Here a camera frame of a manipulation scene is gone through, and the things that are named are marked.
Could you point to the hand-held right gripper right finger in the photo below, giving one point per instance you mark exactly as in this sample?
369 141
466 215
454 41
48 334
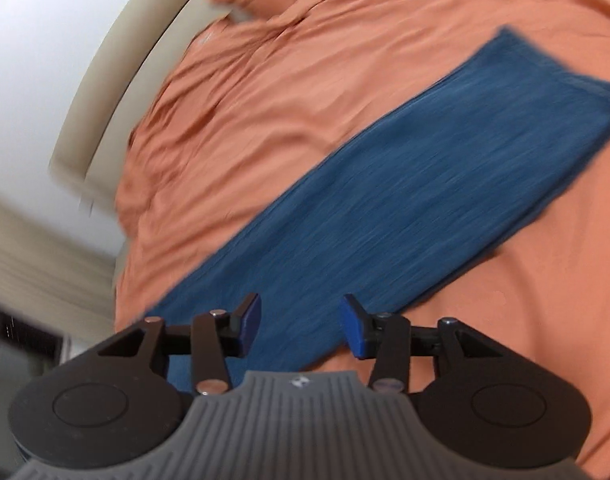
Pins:
351 325

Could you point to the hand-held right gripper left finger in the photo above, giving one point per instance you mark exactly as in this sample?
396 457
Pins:
250 321

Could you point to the blue denim pants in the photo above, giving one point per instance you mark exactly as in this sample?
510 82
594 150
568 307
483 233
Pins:
385 200

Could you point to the orange bed sheet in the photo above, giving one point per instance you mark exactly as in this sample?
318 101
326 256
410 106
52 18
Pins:
285 110

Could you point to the beige pleated curtain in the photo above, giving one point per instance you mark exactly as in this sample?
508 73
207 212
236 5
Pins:
40 255

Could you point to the dark framed window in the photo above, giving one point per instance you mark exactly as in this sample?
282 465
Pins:
15 355

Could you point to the beige padded headboard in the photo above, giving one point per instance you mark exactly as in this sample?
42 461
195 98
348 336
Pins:
105 85

